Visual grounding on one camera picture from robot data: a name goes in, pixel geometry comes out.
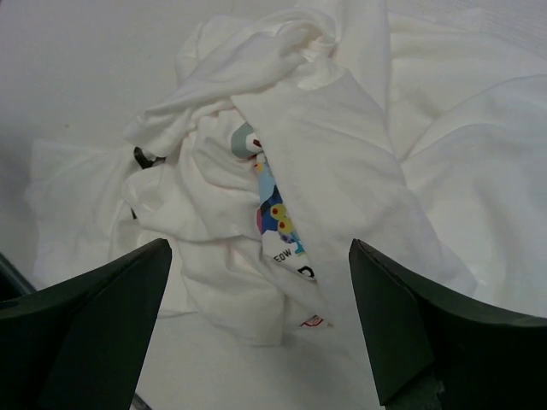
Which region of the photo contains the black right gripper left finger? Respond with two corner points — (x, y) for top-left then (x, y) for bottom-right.
(1, 239), (172, 409)

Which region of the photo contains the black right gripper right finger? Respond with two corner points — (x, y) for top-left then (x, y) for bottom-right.
(349, 240), (546, 410)

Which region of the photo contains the white t-shirt with black print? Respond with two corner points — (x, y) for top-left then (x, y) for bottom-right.
(26, 141), (201, 318)

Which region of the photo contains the white t-shirt colourful print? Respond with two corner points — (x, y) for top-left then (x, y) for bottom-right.
(122, 1), (477, 345)

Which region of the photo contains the white crumpled t-shirt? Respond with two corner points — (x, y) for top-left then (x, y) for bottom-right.
(313, 1), (546, 316)

